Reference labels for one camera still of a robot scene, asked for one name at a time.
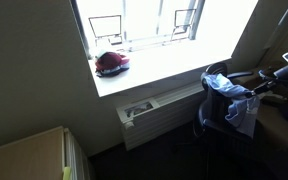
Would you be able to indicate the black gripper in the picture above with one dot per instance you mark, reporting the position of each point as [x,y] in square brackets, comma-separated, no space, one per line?
[287,73]

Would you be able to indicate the blue shirt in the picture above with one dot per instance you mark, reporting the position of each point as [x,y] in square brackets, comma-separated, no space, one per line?
[244,113]

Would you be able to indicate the black mesh office chair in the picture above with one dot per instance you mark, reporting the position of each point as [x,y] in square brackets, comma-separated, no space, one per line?
[214,103]

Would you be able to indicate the dark window blind wand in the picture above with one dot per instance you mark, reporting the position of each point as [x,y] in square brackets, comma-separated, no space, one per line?
[197,20]

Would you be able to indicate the blue folded cloth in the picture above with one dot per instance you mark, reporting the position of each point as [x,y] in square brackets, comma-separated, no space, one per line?
[112,72]

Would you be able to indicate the red hat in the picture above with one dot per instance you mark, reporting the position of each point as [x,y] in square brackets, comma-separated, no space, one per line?
[109,60]

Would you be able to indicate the beige drawer cabinet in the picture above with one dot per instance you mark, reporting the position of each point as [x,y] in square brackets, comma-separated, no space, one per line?
[24,156]

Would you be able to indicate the white wall radiator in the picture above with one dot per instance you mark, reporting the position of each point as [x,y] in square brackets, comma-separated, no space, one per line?
[157,116]

